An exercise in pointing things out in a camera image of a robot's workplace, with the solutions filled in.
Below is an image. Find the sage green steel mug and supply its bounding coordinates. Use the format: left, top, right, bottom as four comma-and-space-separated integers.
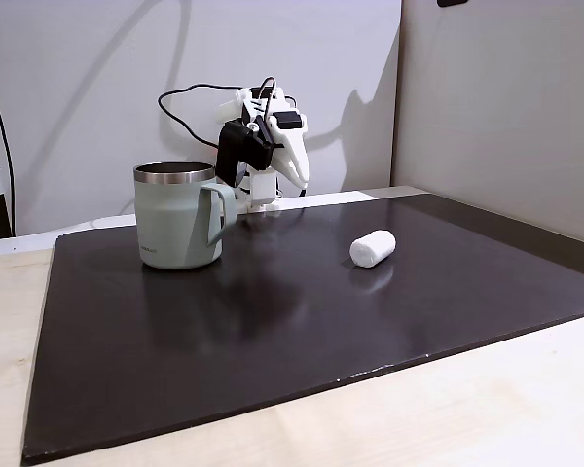
132, 161, 238, 271

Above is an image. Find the black table mat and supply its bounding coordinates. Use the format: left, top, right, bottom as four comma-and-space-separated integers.
20, 193, 584, 463

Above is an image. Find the black camera box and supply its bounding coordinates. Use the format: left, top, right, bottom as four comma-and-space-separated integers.
216, 121, 274, 189

